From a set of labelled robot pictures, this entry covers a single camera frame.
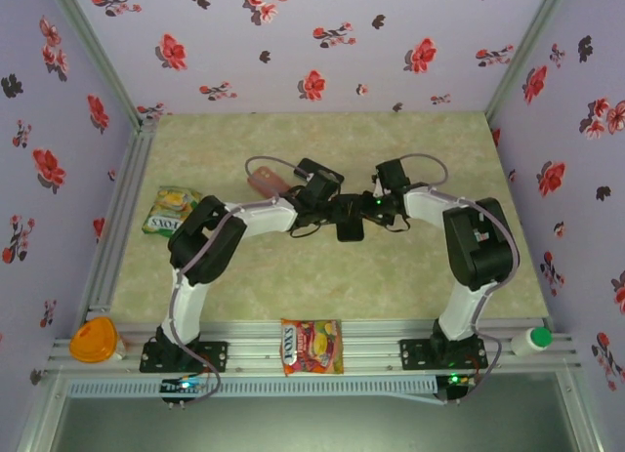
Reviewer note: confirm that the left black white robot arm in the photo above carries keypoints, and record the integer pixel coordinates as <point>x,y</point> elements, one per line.
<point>205,242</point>

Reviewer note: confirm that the red Fox's candy bag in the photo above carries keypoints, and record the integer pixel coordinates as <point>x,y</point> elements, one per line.
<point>312,347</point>

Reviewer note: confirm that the green yellow Fox's candy bag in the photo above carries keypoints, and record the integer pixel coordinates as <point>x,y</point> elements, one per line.
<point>168,208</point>

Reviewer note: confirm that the white bottle with green cap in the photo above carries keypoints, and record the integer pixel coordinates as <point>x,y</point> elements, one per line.
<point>532,341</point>

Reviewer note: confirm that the orange lidded container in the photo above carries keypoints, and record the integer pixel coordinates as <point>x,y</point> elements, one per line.
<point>90,342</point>

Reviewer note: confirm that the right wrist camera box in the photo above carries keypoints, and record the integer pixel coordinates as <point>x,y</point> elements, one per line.
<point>378,186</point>

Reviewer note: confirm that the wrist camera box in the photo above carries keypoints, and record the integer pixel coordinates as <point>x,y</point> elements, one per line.
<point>308,175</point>
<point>378,186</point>

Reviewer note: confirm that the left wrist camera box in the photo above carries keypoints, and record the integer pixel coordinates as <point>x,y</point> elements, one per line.
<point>308,175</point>

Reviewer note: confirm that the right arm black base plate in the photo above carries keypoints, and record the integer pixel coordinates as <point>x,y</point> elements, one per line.
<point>415,354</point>

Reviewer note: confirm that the aluminium mounting rail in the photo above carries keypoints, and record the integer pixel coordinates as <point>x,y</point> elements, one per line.
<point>259,347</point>

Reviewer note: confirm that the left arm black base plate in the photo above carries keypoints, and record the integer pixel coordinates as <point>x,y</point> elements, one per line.
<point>215,357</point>

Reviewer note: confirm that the aluminium corner post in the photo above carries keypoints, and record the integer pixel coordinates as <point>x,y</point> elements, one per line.
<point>93,47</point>
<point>525,52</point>

